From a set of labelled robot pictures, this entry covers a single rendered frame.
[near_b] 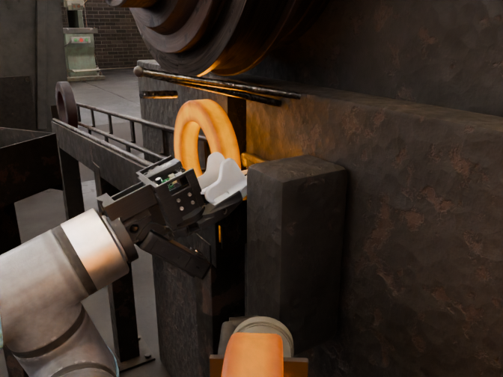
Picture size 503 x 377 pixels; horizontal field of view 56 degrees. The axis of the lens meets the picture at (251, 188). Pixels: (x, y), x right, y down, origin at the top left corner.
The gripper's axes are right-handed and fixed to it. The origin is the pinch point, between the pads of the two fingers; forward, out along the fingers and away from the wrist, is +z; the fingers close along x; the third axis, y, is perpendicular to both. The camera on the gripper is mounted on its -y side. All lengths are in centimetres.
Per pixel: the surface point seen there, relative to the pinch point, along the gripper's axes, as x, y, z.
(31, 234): 177, -67, -37
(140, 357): 64, -71, -23
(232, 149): 3.9, 3.6, 0.3
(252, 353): -34.9, 9.8, -19.5
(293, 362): -30.5, 1.8, -15.5
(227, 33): -2.3, 20.0, 1.4
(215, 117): 7.1, 7.8, 0.7
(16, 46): 301, 4, 8
